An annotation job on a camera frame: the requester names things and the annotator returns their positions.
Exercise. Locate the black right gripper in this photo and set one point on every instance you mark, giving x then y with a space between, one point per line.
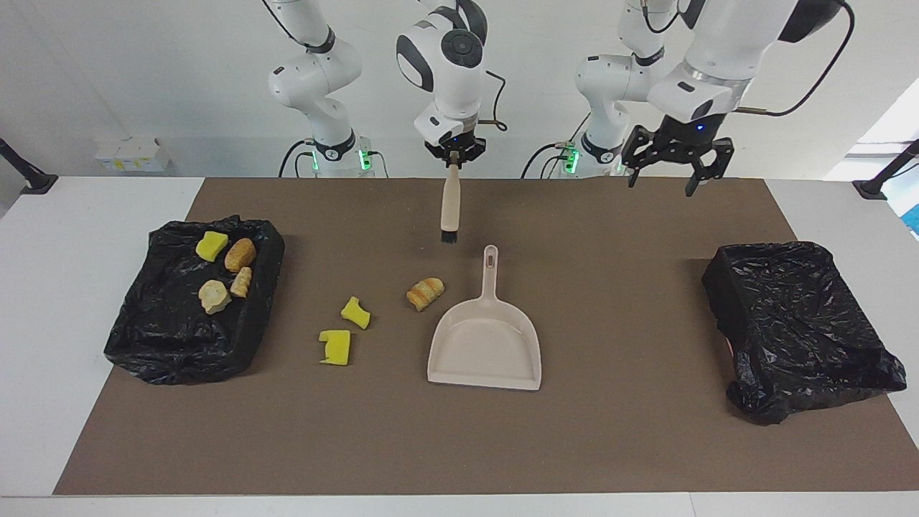
456 147

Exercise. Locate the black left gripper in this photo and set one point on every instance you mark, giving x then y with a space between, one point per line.
686 129

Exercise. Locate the beige hand brush black bristles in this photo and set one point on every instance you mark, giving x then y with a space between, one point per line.
450 208

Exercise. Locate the orange striped bread piece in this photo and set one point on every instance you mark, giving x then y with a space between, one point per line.
425 294

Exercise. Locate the small yellow sponge piece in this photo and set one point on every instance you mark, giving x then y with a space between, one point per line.
355 314

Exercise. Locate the beige plastic dustpan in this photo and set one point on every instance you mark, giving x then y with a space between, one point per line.
484 352

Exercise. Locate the notched yellow sponge block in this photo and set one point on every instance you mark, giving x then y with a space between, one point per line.
337 348

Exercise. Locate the brown bread roll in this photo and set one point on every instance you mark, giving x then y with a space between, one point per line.
240 255

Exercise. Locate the ridged pale bread piece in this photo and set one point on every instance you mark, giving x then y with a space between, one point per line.
241 282

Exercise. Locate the yellow sponge chunk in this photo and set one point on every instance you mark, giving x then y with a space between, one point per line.
211 246

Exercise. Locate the pale bread chunk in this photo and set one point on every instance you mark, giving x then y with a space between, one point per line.
215 296

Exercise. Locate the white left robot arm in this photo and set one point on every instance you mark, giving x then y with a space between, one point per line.
718 57

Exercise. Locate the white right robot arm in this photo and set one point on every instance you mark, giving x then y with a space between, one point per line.
449 64

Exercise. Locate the black bag lined bin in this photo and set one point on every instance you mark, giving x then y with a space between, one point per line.
797 330
179 337

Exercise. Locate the blue object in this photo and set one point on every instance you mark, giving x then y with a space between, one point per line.
914 219

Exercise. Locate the brown table mat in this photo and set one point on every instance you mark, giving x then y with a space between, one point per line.
459 452

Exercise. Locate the white box stack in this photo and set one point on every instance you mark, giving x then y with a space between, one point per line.
133 154

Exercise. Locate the black camera stand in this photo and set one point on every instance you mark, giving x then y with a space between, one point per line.
872 188
32 183

